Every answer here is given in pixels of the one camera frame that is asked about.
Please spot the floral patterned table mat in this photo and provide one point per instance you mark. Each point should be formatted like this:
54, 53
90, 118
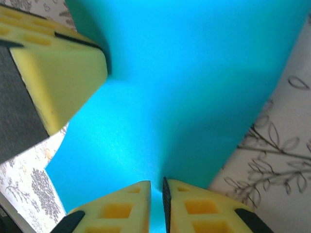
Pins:
267, 170

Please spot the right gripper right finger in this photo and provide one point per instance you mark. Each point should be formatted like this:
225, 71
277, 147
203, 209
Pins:
201, 211

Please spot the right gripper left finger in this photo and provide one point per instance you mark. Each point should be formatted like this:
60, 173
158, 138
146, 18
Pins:
116, 211

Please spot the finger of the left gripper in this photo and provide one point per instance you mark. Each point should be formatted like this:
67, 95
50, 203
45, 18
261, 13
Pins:
60, 80

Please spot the teal square paper sheet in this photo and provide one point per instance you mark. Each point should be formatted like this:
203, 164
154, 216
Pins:
170, 72

